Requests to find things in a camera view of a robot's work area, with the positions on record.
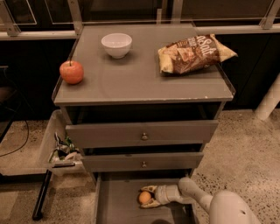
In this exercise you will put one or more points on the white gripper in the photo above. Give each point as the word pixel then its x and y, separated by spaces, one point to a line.
pixel 162 195

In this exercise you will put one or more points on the small orange fruit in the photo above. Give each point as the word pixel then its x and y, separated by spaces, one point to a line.
pixel 144 197

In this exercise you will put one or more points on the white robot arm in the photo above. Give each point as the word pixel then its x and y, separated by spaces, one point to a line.
pixel 238 181

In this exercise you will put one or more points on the grey open bottom drawer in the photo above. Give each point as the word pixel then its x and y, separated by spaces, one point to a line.
pixel 117 199

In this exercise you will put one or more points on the grey middle drawer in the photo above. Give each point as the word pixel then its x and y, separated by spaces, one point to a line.
pixel 142 162

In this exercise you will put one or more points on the grey top drawer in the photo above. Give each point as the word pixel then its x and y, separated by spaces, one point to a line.
pixel 105 135

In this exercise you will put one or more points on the grey drawer cabinet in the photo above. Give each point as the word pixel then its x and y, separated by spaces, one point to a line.
pixel 132 90

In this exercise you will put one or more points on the clear plastic trash bin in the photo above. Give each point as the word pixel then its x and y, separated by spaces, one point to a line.
pixel 55 153

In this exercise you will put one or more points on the black metal leg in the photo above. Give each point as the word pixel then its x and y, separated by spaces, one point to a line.
pixel 37 212

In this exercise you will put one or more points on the red apple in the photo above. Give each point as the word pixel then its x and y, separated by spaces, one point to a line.
pixel 71 72

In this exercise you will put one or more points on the brown chip bag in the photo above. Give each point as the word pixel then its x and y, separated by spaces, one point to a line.
pixel 191 54

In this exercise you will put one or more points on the white ceramic bowl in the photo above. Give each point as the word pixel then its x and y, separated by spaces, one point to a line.
pixel 117 45

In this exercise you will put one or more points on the metal railing frame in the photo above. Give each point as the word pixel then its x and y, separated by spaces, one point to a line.
pixel 38 19

